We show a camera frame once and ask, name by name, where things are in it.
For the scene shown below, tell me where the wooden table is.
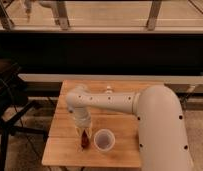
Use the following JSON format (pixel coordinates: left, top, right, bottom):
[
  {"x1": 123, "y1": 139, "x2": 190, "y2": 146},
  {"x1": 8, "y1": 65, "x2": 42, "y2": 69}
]
[{"x1": 42, "y1": 80, "x2": 159, "y2": 168}]

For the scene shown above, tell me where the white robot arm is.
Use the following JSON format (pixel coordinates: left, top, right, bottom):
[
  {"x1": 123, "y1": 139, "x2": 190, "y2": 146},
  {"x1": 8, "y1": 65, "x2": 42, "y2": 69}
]
[{"x1": 66, "y1": 85, "x2": 193, "y2": 171}]

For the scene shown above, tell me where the translucent plastic cup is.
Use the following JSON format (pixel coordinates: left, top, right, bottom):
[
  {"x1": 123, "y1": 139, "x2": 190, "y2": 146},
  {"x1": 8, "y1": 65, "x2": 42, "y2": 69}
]
[{"x1": 94, "y1": 129, "x2": 115, "y2": 152}]

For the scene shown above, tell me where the black office chair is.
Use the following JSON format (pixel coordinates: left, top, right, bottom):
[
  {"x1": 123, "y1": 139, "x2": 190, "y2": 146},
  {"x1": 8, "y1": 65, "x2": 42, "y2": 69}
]
[{"x1": 0, "y1": 59, "x2": 48, "y2": 171}]

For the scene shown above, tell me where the white ribbed gripper body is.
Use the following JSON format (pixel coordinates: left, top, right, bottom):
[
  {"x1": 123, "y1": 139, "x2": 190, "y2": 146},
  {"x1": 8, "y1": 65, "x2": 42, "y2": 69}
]
[{"x1": 74, "y1": 108, "x2": 91, "y2": 128}]

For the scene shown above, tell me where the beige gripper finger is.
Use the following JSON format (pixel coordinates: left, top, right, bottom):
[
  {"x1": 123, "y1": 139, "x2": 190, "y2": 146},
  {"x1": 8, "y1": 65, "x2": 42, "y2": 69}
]
[
  {"x1": 87, "y1": 126, "x2": 93, "y2": 140},
  {"x1": 76, "y1": 127, "x2": 83, "y2": 152}
]

